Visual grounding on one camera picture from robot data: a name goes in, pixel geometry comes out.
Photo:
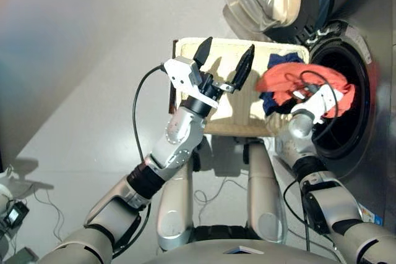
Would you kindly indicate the orange garment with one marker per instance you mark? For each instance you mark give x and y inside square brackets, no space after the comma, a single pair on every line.
[278,81]

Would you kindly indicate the navy blue garment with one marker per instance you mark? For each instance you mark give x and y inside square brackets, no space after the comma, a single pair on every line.
[284,59]

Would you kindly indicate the pale woven basket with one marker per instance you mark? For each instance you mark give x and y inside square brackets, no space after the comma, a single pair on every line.
[238,121]

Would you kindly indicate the round glass washing machine door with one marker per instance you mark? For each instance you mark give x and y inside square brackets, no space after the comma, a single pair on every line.
[278,4]

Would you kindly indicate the grey washing machine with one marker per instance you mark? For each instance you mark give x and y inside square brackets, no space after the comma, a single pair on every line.
[377,121]

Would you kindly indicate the small blue machine sticker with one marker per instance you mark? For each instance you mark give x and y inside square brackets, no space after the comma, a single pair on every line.
[371,214]

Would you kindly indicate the silver robot torso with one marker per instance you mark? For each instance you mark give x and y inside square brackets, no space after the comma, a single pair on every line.
[198,251]

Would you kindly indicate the small black device with screen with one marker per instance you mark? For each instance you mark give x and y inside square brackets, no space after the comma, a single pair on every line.
[15,214]

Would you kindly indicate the grey flat strip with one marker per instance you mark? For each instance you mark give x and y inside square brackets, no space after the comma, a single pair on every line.
[26,254]

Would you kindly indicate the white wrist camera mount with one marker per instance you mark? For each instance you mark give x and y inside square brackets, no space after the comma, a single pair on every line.
[179,70]
[315,100]

